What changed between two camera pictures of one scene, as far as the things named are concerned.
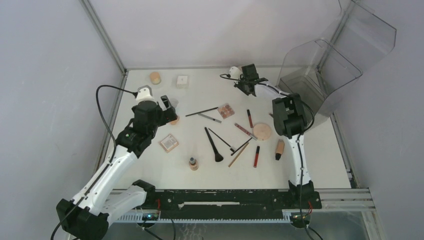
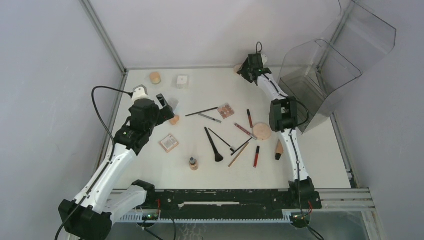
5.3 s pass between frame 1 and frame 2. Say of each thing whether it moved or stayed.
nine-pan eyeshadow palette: stayed
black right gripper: moved
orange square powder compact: stayed
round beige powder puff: stayed
